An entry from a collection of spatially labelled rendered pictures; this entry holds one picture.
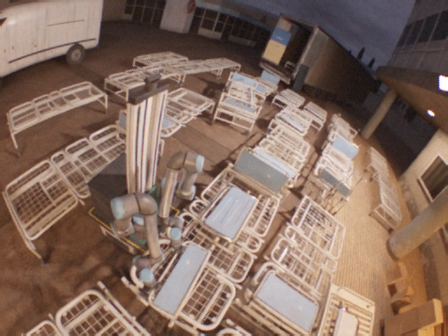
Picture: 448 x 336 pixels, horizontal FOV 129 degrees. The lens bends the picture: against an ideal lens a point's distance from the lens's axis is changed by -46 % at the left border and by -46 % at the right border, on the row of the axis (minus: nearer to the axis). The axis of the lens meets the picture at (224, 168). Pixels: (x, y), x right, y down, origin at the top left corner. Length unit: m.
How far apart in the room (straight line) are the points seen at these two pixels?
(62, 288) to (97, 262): 0.55
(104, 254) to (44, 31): 6.66
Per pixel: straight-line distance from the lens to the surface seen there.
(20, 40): 7.26
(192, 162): 1.38
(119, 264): 2.40
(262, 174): 2.69
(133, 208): 1.09
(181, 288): 1.79
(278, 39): 11.59
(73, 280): 2.48
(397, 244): 5.28
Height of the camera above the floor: 2.27
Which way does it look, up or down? 40 degrees down
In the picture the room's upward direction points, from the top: 24 degrees clockwise
